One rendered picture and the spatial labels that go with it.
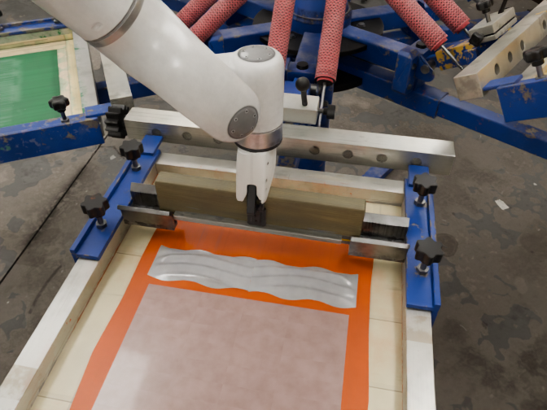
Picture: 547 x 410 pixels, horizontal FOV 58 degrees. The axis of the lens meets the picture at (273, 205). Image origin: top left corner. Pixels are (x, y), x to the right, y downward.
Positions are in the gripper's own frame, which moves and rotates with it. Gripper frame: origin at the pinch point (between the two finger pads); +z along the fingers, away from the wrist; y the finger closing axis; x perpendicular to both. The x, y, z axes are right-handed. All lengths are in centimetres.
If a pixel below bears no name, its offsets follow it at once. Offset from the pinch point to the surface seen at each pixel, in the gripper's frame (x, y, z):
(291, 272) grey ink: 6.9, 6.6, 8.0
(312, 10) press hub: -1, -76, -4
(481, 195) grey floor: 83, -133, 102
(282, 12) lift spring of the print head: -6, -55, -12
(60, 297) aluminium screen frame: -27.8, 20.4, 5.4
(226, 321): -1.6, 17.8, 8.6
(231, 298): -1.9, 13.5, 8.5
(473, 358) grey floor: 69, -42, 103
